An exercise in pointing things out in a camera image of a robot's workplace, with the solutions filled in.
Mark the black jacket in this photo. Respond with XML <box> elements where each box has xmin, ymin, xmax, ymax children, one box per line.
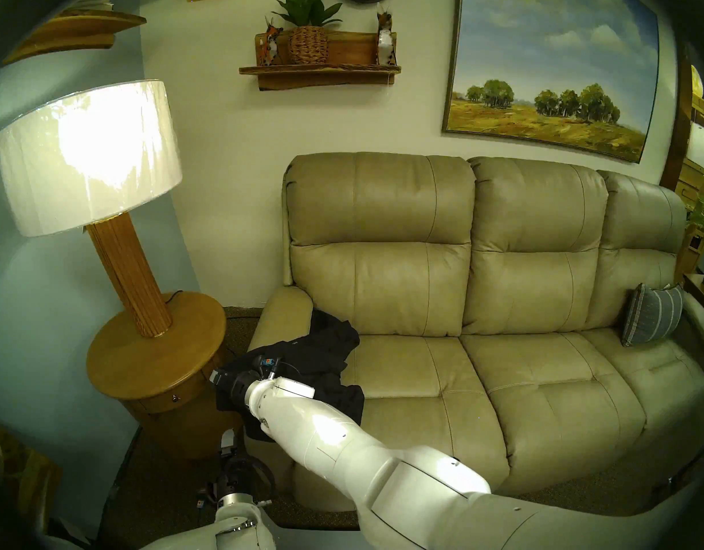
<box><xmin>215</xmin><ymin>309</ymin><xmax>366</xmax><ymax>442</ymax></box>

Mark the wooden cabinet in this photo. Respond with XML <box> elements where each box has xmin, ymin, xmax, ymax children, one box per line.
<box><xmin>660</xmin><ymin>45</ymin><xmax>704</xmax><ymax>309</ymax></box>

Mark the orange fox figurine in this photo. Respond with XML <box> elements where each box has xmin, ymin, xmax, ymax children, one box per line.
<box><xmin>258</xmin><ymin>16</ymin><xmax>284</xmax><ymax>66</ymax></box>

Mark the green plant in woven pot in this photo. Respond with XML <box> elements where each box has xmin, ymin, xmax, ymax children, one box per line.
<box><xmin>272</xmin><ymin>0</ymin><xmax>343</xmax><ymax>65</ymax></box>

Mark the unframed picture leaning on wall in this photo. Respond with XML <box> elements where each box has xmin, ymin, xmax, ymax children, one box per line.
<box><xmin>0</xmin><ymin>420</ymin><xmax>63</xmax><ymax>532</ymax></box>

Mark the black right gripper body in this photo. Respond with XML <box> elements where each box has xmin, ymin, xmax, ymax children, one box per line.
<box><xmin>213</xmin><ymin>367</ymin><xmax>262</xmax><ymax>411</ymax></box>

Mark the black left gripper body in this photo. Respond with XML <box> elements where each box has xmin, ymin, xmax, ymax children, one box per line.
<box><xmin>220</xmin><ymin>454</ymin><xmax>262</xmax><ymax>498</ymax></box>

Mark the white and orange cat figurine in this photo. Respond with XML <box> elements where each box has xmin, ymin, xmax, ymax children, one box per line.
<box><xmin>375</xmin><ymin>2</ymin><xmax>398</xmax><ymax>67</ymax></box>

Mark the wooden table lamp white shade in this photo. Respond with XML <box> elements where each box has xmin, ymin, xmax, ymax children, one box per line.
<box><xmin>0</xmin><ymin>79</ymin><xmax>183</xmax><ymax>339</ymax></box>

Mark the beige leather three-seat sofa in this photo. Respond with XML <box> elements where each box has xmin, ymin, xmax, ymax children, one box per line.
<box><xmin>244</xmin><ymin>151</ymin><xmax>704</xmax><ymax>512</ymax></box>

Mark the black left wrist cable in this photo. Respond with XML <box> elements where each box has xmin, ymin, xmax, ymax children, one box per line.
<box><xmin>246</xmin><ymin>454</ymin><xmax>276</xmax><ymax>506</ymax></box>

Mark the wooden wall shelf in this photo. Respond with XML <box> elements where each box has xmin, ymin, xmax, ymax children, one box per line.
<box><xmin>239</xmin><ymin>30</ymin><xmax>402</xmax><ymax>91</ymax></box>

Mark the round wooden side table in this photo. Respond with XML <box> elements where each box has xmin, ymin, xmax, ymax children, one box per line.
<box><xmin>87</xmin><ymin>291</ymin><xmax>244</xmax><ymax>461</ymax></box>

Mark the grey striped cushion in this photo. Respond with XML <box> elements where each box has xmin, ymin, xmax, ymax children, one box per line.
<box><xmin>621</xmin><ymin>283</ymin><xmax>685</xmax><ymax>348</ymax></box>

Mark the curved wooden corner shelf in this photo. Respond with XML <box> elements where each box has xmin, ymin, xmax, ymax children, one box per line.
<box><xmin>1</xmin><ymin>9</ymin><xmax>147</xmax><ymax>67</ymax></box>

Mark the framed landscape painting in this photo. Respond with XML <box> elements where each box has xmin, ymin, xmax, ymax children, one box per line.
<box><xmin>442</xmin><ymin>0</ymin><xmax>660</xmax><ymax>164</ymax></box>

